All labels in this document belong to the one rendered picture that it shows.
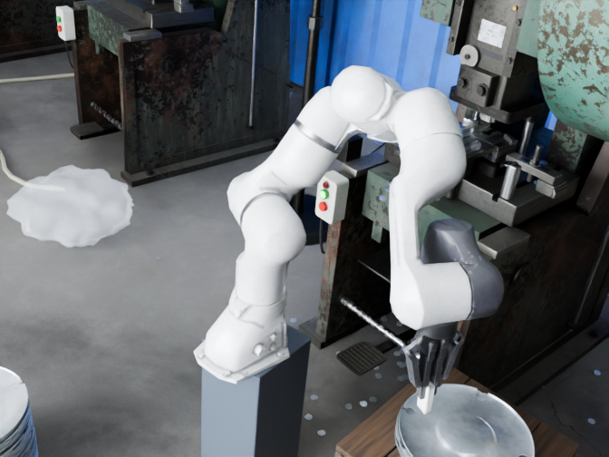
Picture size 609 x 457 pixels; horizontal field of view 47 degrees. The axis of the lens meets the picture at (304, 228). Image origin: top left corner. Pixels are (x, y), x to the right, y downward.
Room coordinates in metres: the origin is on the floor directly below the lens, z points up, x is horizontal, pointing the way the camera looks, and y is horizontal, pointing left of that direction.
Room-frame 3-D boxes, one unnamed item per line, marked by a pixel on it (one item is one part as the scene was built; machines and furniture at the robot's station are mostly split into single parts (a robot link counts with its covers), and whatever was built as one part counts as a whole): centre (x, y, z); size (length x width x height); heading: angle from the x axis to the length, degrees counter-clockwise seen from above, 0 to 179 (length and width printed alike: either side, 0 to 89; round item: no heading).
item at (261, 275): (1.20, 0.07, 0.71); 0.18 x 0.11 x 0.25; 26
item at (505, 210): (1.79, -0.47, 0.68); 0.45 x 0.30 x 0.06; 44
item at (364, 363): (1.69, -0.37, 0.14); 0.59 x 0.10 x 0.05; 134
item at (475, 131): (1.78, -0.47, 0.76); 0.15 x 0.09 x 0.05; 44
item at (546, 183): (1.66, -0.59, 0.76); 0.17 x 0.06 x 0.10; 44
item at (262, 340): (1.20, 0.11, 0.52); 0.22 x 0.19 x 0.14; 144
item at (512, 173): (1.57, -0.50, 0.75); 0.03 x 0.03 x 0.10; 44
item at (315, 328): (2.08, -0.39, 0.45); 0.92 x 0.12 x 0.90; 134
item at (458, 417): (1.07, -0.39, 0.39); 0.29 x 0.29 x 0.01
